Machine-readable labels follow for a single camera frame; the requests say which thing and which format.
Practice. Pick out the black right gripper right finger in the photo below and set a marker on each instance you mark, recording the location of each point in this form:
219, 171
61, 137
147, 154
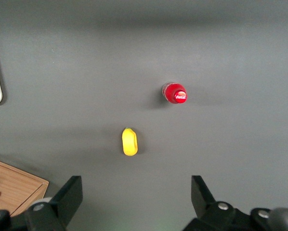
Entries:
206, 207

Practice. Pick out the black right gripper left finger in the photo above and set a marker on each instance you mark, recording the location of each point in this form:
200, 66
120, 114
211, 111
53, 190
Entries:
67, 199

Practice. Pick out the wooden cabinet drawer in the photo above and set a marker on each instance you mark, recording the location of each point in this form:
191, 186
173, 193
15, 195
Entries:
16, 190

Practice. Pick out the wooden two-drawer cabinet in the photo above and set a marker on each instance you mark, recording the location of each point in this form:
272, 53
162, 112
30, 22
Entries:
14, 185

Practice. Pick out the yellow lemon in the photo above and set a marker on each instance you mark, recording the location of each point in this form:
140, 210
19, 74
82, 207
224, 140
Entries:
129, 142

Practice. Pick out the red cola bottle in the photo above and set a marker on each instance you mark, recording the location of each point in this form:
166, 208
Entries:
174, 93

